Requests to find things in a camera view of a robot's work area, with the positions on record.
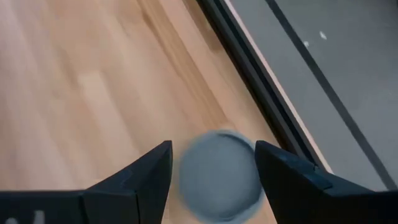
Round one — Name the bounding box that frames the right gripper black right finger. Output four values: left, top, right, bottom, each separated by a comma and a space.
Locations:
254, 140, 374, 224

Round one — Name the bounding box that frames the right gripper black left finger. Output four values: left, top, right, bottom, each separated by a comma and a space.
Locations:
83, 140, 174, 224

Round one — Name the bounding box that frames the grey-lidded tin can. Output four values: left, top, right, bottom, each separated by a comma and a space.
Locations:
178, 129, 265, 223

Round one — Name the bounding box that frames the black aluminium table frame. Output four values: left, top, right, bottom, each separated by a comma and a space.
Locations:
195, 0, 327, 172

